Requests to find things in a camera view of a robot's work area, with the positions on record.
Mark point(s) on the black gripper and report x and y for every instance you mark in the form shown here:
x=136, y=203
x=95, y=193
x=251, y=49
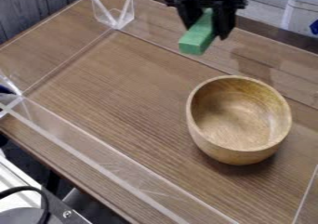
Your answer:
x=225, y=13

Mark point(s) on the green rectangular block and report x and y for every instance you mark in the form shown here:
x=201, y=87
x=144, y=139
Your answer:
x=199, y=36

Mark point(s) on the brown wooden bowl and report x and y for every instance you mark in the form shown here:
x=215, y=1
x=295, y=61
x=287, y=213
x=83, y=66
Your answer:
x=238, y=119

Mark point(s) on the white container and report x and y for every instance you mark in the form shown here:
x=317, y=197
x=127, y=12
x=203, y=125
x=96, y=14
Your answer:
x=301, y=18

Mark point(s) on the clear acrylic front barrier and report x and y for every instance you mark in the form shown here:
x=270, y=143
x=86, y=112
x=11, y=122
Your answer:
x=140, y=195

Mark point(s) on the clear acrylic corner bracket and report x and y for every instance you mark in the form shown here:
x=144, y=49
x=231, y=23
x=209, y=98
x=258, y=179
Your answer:
x=115, y=18

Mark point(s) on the grey metal bracket with screw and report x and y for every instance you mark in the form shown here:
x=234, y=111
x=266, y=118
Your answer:
x=51, y=213

